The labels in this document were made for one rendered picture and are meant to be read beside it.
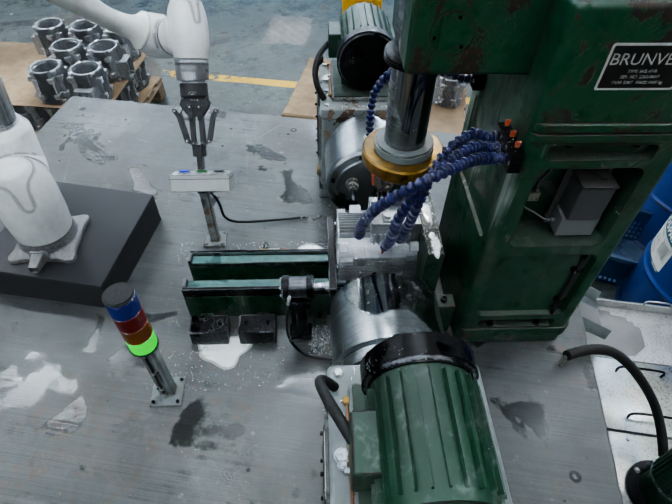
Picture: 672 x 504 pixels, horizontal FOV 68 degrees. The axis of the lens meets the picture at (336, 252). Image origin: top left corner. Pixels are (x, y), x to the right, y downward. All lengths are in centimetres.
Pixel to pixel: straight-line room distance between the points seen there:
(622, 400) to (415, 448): 137
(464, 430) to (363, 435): 14
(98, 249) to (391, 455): 113
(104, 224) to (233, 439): 77
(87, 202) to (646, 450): 193
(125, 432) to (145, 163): 105
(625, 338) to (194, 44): 180
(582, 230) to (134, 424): 114
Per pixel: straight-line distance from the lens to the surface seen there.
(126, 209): 169
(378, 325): 100
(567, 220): 116
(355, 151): 140
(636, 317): 229
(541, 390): 144
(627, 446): 193
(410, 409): 72
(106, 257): 157
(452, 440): 70
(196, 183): 148
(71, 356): 154
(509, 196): 104
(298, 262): 142
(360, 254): 123
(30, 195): 149
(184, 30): 144
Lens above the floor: 199
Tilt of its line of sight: 48 degrees down
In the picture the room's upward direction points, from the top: 1 degrees clockwise
